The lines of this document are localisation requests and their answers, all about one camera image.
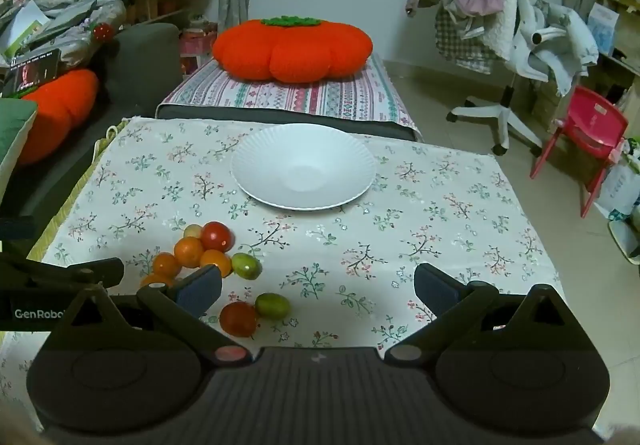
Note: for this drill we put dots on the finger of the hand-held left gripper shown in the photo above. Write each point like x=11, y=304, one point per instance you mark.
x=75, y=271
x=17, y=228

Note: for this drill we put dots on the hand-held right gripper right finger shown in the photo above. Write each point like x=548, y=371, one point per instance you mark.
x=437, y=289

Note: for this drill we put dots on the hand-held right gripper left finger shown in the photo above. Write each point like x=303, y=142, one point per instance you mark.
x=200, y=289

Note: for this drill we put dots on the orange cherry tomato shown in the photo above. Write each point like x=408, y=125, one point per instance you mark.
x=166, y=265
x=216, y=259
x=156, y=280
x=189, y=251

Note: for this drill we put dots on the red cherry tomato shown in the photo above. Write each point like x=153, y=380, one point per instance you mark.
x=239, y=318
x=217, y=236

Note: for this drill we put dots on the green cherry tomato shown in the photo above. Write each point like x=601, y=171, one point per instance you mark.
x=246, y=265
x=272, y=305

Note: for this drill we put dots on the small yellow cherry tomato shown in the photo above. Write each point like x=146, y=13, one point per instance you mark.
x=192, y=230

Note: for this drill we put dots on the white paper plate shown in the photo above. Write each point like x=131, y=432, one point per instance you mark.
x=302, y=165

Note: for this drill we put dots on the floral tablecloth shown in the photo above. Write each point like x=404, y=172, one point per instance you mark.
x=400, y=235

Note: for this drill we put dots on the green pillow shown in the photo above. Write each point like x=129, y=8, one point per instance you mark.
x=12, y=135

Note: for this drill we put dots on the long orange plush cushion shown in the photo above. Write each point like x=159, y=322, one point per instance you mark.
x=55, y=110

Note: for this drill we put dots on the black book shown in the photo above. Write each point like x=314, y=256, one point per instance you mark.
x=35, y=70

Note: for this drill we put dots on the white office chair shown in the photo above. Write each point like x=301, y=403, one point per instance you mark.
x=500, y=112

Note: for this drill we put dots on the white bag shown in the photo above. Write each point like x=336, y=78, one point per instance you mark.
x=620, y=190

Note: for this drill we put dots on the grey bag with papers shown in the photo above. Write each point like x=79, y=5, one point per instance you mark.
x=65, y=25

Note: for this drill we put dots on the grey sofa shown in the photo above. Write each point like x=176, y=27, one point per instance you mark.
x=145, y=55

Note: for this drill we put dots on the striped patterned cover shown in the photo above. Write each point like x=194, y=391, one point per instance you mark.
x=300, y=97

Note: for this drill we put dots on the red plastic chair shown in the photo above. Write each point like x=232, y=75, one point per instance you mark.
x=595, y=120

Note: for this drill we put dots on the pink storage box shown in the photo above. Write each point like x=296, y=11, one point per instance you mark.
x=197, y=47

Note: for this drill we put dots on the checked cloth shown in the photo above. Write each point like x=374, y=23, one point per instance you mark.
x=450, y=35

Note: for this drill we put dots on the large orange persimmon cushion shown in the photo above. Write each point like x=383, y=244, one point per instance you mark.
x=290, y=50

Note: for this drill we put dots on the light grey towel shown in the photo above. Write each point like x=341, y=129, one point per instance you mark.
x=575, y=40

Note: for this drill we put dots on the blue and white box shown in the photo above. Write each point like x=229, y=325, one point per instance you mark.
x=602, y=27

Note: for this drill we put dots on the wooden shelf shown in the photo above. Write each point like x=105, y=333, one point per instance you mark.
x=625, y=40

